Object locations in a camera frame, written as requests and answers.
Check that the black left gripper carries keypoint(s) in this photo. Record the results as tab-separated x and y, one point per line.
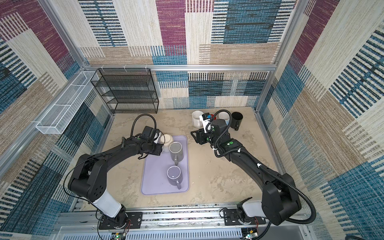
159	149

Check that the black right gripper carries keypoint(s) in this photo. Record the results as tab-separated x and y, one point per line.
200	134

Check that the white patterned mug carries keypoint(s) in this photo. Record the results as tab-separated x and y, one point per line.
197	123

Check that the light blue mug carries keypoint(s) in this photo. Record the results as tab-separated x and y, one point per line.
226	117

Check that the black ceramic mug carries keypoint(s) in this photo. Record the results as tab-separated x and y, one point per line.
237	118

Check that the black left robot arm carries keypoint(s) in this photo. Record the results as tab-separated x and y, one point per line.
89	177

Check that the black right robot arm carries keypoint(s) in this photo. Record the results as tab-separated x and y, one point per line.
281	199

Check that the cream speckled mug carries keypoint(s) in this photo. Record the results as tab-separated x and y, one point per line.
166	140

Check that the grey ceramic mug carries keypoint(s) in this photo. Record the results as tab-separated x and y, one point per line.
176	152

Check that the purple ceramic mug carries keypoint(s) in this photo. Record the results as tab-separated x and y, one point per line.
175	176

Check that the lavender plastic tray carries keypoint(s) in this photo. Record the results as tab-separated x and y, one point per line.
155	180

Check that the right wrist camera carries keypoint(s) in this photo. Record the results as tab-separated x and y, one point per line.
206	119

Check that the black wire mesh shelf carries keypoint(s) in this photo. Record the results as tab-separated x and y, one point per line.
126	91

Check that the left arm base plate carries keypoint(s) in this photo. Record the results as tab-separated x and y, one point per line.
132	220

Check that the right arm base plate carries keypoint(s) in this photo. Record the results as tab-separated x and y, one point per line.
232	218

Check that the white wire mesh basket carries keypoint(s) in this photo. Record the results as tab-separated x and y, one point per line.
59	116

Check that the aluminium front rail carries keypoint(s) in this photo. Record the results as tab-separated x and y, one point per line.
191	222

